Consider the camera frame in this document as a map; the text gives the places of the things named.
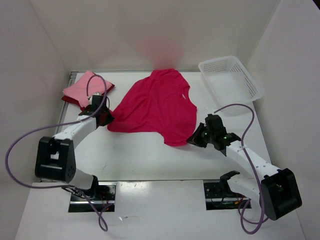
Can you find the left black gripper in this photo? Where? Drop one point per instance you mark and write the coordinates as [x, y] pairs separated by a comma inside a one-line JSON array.
[[105, 117]]

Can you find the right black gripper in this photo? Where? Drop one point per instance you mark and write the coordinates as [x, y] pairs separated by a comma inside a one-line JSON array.
[[199, 136]]

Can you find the light pink t-shirt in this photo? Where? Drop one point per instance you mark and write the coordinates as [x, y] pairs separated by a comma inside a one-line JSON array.
[[78, 93]]

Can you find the magenta t-shirt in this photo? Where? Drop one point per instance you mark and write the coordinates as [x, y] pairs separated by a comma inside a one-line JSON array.
[[159, 103]]

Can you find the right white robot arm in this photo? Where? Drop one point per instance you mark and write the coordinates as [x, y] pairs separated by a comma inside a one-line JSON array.
[[275, 189]]

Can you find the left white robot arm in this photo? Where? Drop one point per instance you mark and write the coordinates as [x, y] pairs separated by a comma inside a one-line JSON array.
[[56, 159]]

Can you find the white plastic basket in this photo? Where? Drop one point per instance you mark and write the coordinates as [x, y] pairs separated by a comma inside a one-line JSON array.
[[228, 82]]

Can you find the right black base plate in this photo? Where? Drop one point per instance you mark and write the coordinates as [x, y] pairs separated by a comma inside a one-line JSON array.
[[215, 199]]

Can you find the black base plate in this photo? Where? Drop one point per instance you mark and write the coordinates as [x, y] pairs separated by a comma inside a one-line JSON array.
[[106, 196], [215, 199]]

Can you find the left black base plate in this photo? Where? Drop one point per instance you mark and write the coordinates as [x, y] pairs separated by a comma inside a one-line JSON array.
[[106, 196]]

